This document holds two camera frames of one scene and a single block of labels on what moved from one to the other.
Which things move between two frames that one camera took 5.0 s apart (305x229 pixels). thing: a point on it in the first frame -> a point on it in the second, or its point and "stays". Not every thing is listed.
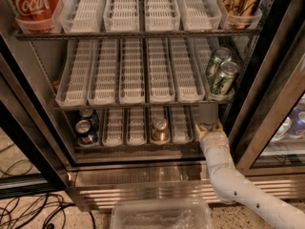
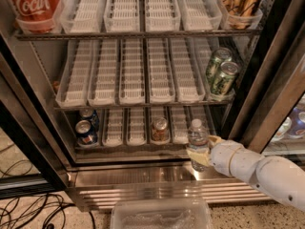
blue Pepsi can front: x=85 y=133 stays
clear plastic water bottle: x=208 y=113 -> x=197 y=138
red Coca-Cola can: x=34 y=6 stays
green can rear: x=220 y=54 stays
